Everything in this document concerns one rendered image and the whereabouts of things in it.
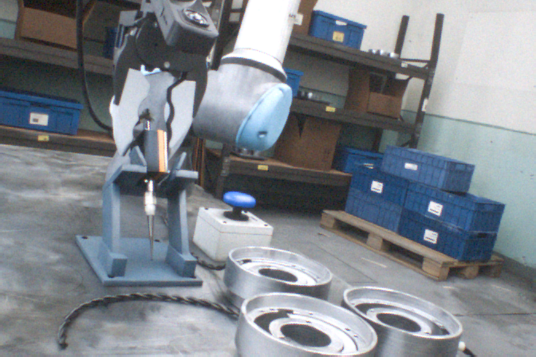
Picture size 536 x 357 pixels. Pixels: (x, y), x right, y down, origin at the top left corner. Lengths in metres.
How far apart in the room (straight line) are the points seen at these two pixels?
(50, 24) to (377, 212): 2.76
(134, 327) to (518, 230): 4.57
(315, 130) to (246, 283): 4.18
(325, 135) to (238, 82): 3.87
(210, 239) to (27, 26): 3.27
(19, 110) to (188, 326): 3.49
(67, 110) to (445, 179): 2.67
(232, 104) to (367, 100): 4.14
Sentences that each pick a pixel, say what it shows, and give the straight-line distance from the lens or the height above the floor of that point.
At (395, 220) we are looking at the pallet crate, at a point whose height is 0.24.
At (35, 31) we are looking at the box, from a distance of 3.86.
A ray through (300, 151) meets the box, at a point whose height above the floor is 0.58.
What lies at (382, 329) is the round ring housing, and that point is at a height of 0.84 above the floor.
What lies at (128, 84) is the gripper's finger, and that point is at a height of 0.98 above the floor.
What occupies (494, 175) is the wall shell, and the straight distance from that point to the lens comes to 5.10.
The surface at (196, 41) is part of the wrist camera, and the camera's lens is 0.52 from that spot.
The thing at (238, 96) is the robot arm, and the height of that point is 0.99.
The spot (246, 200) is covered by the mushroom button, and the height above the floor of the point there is 0.87.
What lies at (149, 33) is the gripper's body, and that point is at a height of 1.04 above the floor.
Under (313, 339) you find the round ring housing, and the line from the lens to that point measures 0.47.
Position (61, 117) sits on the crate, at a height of 0.56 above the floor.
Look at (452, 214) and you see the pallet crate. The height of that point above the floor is 0.44.
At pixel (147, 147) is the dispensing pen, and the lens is 0.59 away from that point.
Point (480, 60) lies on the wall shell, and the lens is 5.44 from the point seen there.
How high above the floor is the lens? 1.00
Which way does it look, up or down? 6 degrees down
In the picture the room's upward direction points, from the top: 12 degrees clockwise
